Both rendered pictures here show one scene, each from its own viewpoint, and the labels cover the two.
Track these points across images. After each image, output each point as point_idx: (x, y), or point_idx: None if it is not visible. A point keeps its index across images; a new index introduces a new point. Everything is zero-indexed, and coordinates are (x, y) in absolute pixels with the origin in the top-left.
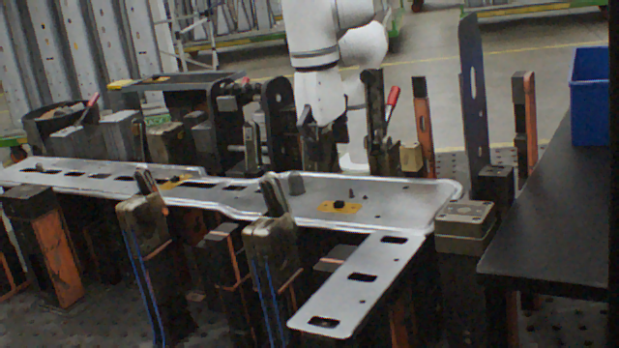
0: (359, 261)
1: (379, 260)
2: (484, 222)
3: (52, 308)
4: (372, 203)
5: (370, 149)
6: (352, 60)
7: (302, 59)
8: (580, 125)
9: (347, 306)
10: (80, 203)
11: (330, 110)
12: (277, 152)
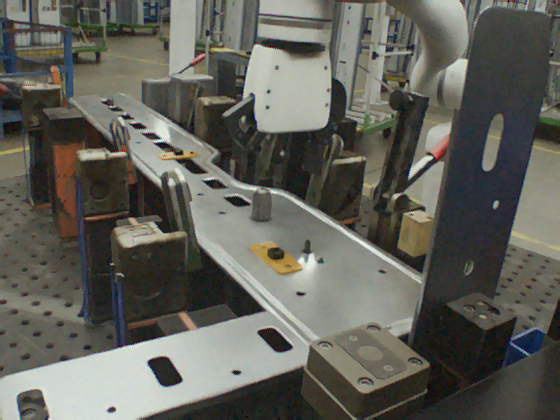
0: (194, 344)
1: (217, 359)
2: (375, 395)
3: (55, 233)
4: (318, 272)
5: (376, 202)
6: (455, 102)
7: (263, 25)
8: None
9: (86, 404)
10: None
11: (287, 115)
12: (294, 165)
